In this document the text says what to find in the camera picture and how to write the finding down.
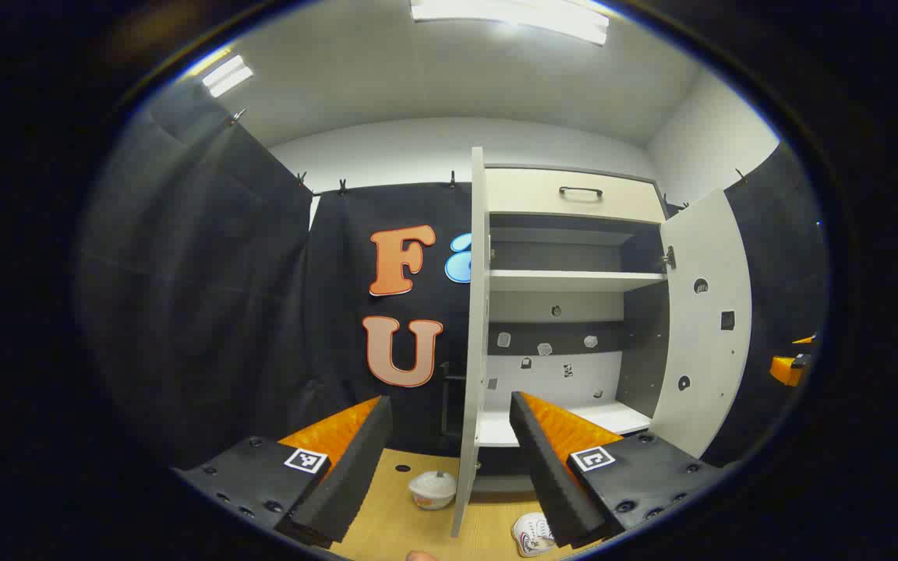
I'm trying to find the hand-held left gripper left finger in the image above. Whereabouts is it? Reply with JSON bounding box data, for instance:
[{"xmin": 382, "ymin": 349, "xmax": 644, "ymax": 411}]
[{"xmin": 172, "ymin": 395, "xmax": 394, "ymax": 550}]

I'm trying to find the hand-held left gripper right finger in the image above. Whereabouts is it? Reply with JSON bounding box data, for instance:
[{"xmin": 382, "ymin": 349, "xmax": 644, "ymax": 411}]
[{"xmin": 509, "ymin": 391, "xmax": 730, "ymax": 549}]

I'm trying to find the white sneaker shoe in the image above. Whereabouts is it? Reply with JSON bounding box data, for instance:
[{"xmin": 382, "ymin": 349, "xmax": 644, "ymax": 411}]
[{"xmin": 511, "ymin": 512, "xmax": 557, "ymax": 557}]

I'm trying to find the white grey shoe cabinet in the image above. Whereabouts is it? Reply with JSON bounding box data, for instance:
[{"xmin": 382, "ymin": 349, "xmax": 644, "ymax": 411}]
[{"xmin": 449, "ymin": 146, "xmax": 754, "ymax": 538}]

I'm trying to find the white cabinet shelf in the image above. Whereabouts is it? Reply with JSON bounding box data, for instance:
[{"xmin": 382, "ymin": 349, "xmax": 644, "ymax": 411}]
[{"xmin": 488, "ymin": 269, "xmax": 666, "ymax": 293}]

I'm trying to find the cream cabinet drawer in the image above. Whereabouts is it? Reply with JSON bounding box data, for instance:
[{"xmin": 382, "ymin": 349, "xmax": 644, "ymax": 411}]
[{"xmin": 486, "ymin": 166, "xmax": 666, "ymax": 224}]

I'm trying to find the white lidded bowl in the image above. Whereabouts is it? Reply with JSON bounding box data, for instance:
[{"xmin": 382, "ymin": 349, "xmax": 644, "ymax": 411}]
[{"xmin": 408, "ymin": 470, "xmax": 458, "ymax": 510}]

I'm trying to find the black backdrop cloth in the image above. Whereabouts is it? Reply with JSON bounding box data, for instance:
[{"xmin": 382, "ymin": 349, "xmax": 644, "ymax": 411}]
[{"xmin": 79, "ymin": 78, "xmax": 832, "ymax": 468}]

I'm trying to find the small ceiling light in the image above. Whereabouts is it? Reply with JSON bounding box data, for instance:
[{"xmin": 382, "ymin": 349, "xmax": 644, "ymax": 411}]
[{"xmin": 201, "ymin": 53, "xmax": 255, "ymax": 98}]

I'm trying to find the long ceiling light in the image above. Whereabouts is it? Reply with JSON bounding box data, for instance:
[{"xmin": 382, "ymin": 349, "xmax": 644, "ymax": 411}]
[{"xmin": 410, "ymin": 0, "xmax": 610, "ymax": 46}]

